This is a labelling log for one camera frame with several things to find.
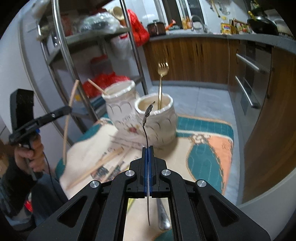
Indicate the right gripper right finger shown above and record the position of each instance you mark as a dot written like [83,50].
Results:
[198,211]

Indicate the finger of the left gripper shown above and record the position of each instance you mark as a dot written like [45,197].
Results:
[50,117]

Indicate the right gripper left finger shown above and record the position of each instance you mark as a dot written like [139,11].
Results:
[98,211]

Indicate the wooden chopstick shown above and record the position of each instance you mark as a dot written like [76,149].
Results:
[97,87]
[65,135]
[99,164]

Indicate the dark thin utensil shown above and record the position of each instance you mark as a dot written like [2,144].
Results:
[146,143]

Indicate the gold fork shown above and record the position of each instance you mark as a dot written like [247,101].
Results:
[163,69]

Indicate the wooden kitchen cabinets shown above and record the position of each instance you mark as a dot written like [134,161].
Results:
[199,60]

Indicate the left hand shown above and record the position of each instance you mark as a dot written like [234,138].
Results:
[32,158]

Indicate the silver spoon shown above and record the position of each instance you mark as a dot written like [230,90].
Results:
[163,219]

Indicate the printed horse table mat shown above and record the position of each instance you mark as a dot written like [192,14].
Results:
[202,149]

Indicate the wooden chopstick on mat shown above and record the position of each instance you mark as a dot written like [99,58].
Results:
[99,164]

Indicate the red plastic bag low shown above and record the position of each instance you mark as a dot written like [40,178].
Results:
[103,81]

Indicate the white ceramic chopstick jar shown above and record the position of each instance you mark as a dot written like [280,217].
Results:
[120,98]

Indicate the metal shelving rack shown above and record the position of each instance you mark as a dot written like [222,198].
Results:
[68,57]

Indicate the white floral cutlery jar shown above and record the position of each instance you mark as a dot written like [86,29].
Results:
[161,123]

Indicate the red plastic bag upper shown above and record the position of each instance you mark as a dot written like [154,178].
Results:
[140,34]

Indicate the dark rice cooker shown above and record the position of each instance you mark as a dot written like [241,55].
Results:
[156,28]

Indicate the built-in oven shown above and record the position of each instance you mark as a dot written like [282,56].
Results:
[250,81]

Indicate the yellow oil bottle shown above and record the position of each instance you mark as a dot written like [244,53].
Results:
[225,27]

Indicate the black wok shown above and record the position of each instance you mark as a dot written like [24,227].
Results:
[262,25]

